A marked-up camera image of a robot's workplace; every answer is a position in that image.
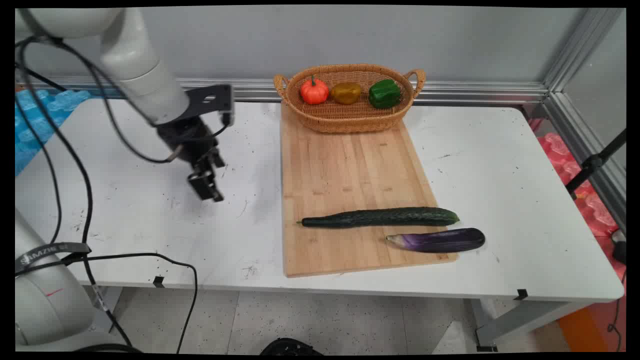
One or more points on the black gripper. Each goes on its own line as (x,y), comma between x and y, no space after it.
(187,137)

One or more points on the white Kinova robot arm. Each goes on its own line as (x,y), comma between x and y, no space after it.
(130,50)

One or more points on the black table edge clip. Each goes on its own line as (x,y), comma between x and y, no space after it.
(158,282)
(521,294)

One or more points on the orange toy pumpkin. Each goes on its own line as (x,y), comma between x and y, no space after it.
(314,92)

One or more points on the wooden cutting board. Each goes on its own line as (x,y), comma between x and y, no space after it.
(350,170)

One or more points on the woven wicker basket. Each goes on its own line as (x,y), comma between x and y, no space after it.
(350,120)

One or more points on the yellow toy bell pepper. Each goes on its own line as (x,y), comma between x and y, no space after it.
(346,93)

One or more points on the dark green toy cucumber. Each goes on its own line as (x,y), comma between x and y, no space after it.
(380,217)

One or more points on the blue foam mat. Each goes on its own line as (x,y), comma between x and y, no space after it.
(35,125)

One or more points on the black round floor object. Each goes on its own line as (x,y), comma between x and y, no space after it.
(290,346)

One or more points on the green toy bell pepper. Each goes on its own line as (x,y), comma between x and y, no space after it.
(385,94)

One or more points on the purple toy eggplant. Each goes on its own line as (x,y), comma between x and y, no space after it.
(440,240)

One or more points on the grey table leg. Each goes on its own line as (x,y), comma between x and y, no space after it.
(525,317)

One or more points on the black tripod pole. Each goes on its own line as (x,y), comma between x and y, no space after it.
(592,162)

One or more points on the red foam mat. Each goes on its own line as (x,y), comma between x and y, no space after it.
(595,210)

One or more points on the orange floor mat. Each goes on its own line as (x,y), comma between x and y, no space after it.
(580,330)

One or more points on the small black device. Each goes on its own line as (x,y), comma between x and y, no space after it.
(620,248)

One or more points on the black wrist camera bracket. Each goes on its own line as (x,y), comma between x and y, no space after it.
(212,97)

